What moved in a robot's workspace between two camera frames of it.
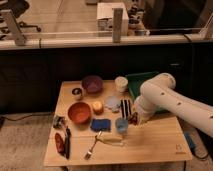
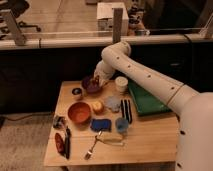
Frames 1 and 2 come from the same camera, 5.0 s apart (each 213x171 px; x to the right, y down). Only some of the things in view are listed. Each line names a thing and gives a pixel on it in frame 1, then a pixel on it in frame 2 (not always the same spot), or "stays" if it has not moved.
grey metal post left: (16, 32) stays
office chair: (18, 7) stays
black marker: (67, 142) stays
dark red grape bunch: (134, 118) to (94, 83)
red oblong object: (59, 143) stays
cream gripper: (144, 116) to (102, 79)
